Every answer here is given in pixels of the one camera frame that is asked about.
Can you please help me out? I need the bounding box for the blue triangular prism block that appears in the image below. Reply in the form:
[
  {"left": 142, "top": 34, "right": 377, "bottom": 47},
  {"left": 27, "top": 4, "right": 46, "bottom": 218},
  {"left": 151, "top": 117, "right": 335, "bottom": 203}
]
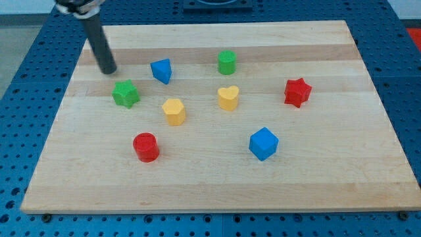
[{"left": 150, "top": 59, "right": 172, "bottom": 84}]

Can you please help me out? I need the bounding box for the red cylinder block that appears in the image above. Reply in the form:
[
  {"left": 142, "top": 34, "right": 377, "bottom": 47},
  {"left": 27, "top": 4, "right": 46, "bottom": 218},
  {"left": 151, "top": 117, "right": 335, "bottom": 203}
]
[{"left": 132, "top": 132, "right": 160, "bottom": 163}]

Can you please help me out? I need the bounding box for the yellow hexagon block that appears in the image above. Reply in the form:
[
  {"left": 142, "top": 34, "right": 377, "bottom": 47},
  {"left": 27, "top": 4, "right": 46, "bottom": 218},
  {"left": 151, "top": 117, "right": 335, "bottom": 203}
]
[{"left": 162, "top": 99, "right": 186, "bottom": 126}]

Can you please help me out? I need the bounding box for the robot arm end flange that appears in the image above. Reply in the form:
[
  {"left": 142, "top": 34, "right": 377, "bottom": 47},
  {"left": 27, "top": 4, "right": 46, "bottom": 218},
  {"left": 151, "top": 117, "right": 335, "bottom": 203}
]
[{"left": 55, "top": 0, "right": 105, "bottom": 19}]

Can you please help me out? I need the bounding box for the light wooden board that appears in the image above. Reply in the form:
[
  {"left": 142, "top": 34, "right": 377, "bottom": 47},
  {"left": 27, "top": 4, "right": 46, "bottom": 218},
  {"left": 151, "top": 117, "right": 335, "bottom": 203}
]
[{"left": 21, "top": 20, "right": 420, "bottom": 214}]

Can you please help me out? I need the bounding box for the green cylinder block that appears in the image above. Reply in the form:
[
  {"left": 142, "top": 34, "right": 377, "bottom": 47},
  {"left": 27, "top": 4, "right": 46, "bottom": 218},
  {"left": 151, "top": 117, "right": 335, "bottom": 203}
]
[{"left": 218, "top": 50, "right": 237, "bottom": 75}]

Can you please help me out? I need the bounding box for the red star block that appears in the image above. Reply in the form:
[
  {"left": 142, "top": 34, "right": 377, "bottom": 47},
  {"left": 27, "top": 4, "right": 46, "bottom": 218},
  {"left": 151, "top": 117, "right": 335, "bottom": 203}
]
[{"left": 284, "top": 78, "right": 312, "bottom": 108}]

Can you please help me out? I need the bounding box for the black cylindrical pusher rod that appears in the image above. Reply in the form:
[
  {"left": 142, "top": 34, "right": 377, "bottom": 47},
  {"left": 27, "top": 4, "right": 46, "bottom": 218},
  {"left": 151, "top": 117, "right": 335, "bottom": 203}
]
[{"left": 80, "top": 13, "right": 117, "bottom": 74}]

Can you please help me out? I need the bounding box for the green star block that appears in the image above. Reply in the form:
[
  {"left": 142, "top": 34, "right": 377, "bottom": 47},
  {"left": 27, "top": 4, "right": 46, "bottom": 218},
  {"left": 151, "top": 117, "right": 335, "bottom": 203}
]
[{"left": 112, "top": 80, "right": 140, "bottom": 109}]

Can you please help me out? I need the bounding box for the blue cube block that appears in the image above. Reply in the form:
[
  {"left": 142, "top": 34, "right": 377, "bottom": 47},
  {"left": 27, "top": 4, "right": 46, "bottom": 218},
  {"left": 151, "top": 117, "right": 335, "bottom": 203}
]
[{"left": 249, "top": 127, "right": 279, "bottom": 161}]

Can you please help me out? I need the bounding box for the yellow heart block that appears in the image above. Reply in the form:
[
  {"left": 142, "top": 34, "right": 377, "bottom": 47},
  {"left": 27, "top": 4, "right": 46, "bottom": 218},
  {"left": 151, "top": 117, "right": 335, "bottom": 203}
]
[{"left": 217, "top": 86, "right": 239, "bottom": 111}]

